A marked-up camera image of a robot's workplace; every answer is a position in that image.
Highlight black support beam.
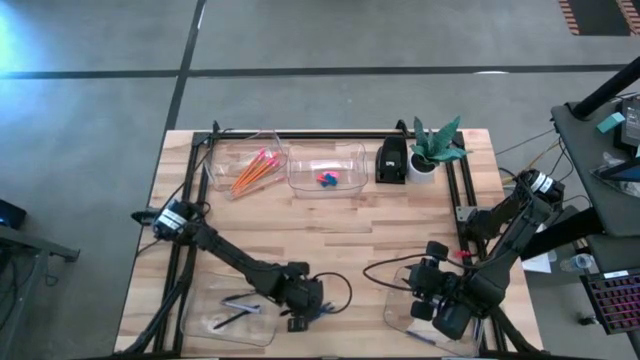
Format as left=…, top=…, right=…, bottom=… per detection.
left=519, top=207, right=606, bottom=262

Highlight white plant pot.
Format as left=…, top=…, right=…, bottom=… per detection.
left=409, top=152, right=439, bottom=184

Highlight yellow cable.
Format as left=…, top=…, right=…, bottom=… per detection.
left=501, top=139, right=561, bottom=186

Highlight clear plastic bin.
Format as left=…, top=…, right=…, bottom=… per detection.
left=383, top=263, right=494, bottom=357
left=206, top=130, right=290, bottom=202
left=179, top=272, right=281, bottom=349
left=287, top=142, right=370, bottom=200

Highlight clear plastic water bottle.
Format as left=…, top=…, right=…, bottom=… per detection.
left=559, top=253, right=594, bottom=274

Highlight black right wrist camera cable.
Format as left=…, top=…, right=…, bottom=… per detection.
left=362, top=253, right=426, bottom=292

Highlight tablet with blue screen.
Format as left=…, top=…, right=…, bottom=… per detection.
left=597, top=157, right=640, bottom=184

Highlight black electronic device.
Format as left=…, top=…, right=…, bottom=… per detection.
left=613, top=94, right=640, bottom=151

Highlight black left wrist camera cable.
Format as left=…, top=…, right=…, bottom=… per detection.
left=312, top=271, right=354, bottom=315

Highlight black keyboard pink keys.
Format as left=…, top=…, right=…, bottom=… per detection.
left=579, top=268, right=640, bottom=336

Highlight yellow pencil pink eraser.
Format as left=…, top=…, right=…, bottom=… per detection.
left=230, top=174, right=289, bottom=201
left=231, top=152, right=278, bottom=193
left=229, top=147, right=266, bottom=191
left=232, top=157, right=281, bottom=195
left=233, top=163, right=279, bottom=196

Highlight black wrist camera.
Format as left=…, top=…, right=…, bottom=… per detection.
left=410, top=299, right=435, bottom=323
left=286, top=314, right=310, bottom=334

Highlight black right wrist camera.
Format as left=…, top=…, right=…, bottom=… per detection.
left=410, top=299, right=435, bottom=323

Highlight black table clamp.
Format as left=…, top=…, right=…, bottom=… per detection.
left=130, top=208, right=169, bottom=226

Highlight black desk hole punch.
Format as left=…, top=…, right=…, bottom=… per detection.
left=374, top=134, right=409, bottom=185

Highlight black aluminium table frame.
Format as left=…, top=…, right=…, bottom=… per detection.
left=119, top=129, right=539, bottom=357

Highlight clear plastic bag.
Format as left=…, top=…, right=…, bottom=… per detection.
left=589, top=149, right=640, bottom=199

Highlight yellow pencil orange eraser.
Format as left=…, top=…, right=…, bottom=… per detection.
left=234, top=168, right=281, bottom=198

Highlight small teal box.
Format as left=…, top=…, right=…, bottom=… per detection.
left=596, top=111, right=627, bottom=134

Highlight black diagonal pole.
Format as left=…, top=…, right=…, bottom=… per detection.
left=569, top=62, right=640, bottom=121

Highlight grey translucent pen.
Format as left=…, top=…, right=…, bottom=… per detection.
left=221, top=299, right=263, bottom=315

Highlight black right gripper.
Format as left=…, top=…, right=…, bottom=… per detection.
left=408, top=240, right=464, bottom=305

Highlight black ballpoint pen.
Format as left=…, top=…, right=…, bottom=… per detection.
left=219, top=291, right=261, bottom=304
left=212, top=310, right=253, bottom=331

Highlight grey metal stand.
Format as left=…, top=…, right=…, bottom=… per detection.
left=0, top=224, right=81, bottom=360

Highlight green leafy plant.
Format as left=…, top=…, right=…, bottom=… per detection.
left=408, top=115, right=472, bottom=166

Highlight white paper sheet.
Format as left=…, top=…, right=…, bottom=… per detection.
left=519, top=227, right=559, bottom=275

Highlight black box blue light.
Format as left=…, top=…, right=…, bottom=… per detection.
left=0, top=198, right=29, bottom=231

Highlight grey side table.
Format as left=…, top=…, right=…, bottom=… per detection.
left=549, top=97, right=640, bottom=239

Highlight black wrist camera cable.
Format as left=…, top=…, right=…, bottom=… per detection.
left=312, top=271, right=354, bottom=315
left=362, top=253, right=426, bottom=292

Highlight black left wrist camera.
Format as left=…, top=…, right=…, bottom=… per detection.
left=286, top=314, right=310, bottom=334

